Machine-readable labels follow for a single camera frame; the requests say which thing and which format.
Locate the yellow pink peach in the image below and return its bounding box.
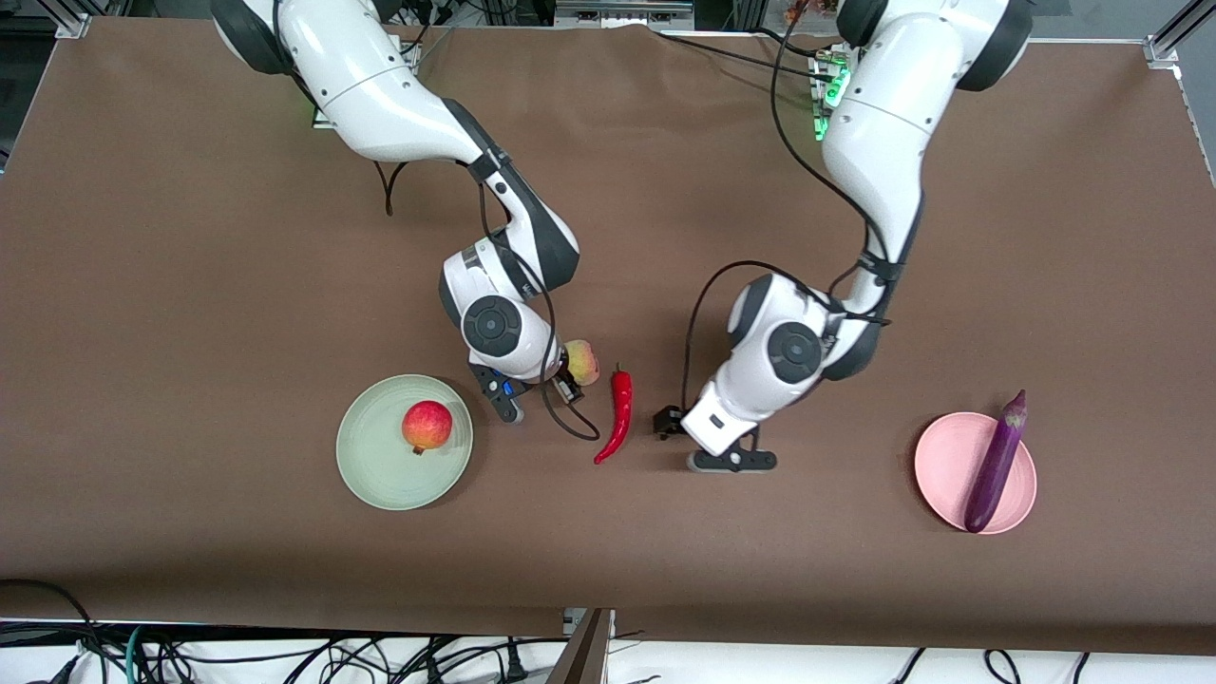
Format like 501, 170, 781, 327
564, 340, 601, 387

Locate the red chili pepper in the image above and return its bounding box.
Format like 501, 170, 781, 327
594, 364, 634, 466

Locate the red pomegranate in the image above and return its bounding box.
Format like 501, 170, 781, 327
401, 400, 454, 456

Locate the purple eggplant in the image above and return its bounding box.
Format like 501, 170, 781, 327
963, 389, 1030, 534

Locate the pale green plate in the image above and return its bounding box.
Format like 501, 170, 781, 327
335, 374, 474, 512

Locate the pink plate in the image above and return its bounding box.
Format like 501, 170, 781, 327
914, 411, 1037, 536

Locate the silver box device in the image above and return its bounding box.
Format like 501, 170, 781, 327
555, 0, 695, 30

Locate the brown table cover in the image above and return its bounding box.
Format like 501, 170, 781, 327
0, 17, 1216, 656

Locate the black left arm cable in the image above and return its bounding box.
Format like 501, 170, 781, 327
679, 0, 896, 411

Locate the black table cable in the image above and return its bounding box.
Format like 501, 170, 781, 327
655, 27, 837, 85

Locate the teal cable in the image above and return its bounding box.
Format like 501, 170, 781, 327
122, 625, 155, 684

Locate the black floor cable loop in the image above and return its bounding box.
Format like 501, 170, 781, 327
0, 579, 107, 684

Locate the aluminium frame profile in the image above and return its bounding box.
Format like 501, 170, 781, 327
1145, 0, 1216, 69

